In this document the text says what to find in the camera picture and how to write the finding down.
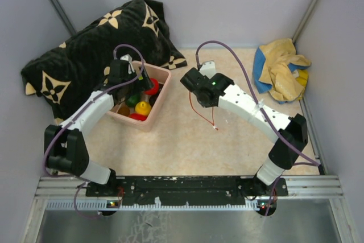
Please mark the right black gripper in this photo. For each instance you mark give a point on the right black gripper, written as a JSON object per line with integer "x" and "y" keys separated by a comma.
{"x": 210, "y": 106}

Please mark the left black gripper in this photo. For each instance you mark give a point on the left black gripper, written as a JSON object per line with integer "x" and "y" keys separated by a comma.
{"x": 140, "y": 85}

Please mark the red yellow apple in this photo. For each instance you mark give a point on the red yellow apple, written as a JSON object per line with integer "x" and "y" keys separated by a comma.
{"x": 155, "y": 88}

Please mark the yellow lemon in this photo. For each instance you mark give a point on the yellow lemon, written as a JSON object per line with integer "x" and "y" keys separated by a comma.
{"x": 143, "y": 108}

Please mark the clear zip top bag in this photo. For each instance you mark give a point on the clear zip top bag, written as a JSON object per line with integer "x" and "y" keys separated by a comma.
{"x": 214, "y": 117}

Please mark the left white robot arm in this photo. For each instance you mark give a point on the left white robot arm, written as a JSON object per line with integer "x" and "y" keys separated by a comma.
{"x": 65, "y": 148}

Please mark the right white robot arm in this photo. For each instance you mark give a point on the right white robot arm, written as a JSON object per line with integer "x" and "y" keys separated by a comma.
{"x": 285, "y": 132}

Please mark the dark purple plum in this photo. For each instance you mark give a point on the dark purple plum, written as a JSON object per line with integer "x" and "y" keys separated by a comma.
{"x": 153, "y": 99}

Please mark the dark green lime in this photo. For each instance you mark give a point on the dark green lime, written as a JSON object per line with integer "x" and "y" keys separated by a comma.
{"x": 133, "y": 100}

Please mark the pink plastic bin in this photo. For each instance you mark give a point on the pink plastic bin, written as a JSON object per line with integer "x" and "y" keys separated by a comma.
{"x": 163, "y": 76}

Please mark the red chili pepper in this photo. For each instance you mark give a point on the red chili pepper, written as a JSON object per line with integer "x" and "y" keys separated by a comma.
{"x": 138, "y": 117}

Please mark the yellow blue crumpled cloth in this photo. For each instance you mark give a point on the yellow blue crumpled cloth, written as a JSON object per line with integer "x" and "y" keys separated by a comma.
{"x": 280, "y": 71}

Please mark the black floral pillow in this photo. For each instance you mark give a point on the black floral pillow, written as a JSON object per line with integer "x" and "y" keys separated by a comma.
{"x": 66, "y": 75}

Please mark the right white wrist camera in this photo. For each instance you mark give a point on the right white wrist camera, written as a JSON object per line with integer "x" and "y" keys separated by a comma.
{"x": 208, "y": 69}

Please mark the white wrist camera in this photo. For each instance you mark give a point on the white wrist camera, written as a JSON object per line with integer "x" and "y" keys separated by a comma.
{"x": 127, "y": 60}
{"x": 208, "y": 69}

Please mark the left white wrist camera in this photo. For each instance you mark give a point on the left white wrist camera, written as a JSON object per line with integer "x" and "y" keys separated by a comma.
{"x": 127, "y": 60}

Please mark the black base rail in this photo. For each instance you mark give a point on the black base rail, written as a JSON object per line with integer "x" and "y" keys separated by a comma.
{"x": 185, "y": 190}

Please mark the aluminium frame bar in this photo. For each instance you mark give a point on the aluminium frame bar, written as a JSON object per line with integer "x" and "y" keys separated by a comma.
{"x": 67, "y": 193}

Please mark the right corner frame post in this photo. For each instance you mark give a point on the right corner frame post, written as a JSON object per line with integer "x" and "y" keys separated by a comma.
{"x": 305, "y": 19}

